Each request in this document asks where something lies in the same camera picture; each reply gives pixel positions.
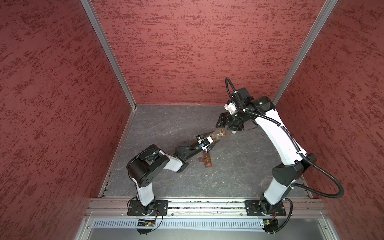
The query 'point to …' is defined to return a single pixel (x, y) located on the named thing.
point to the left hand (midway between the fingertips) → (215, 135)
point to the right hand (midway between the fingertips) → (221, 129)
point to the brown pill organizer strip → (206, 159)
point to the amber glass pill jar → (222, 132)
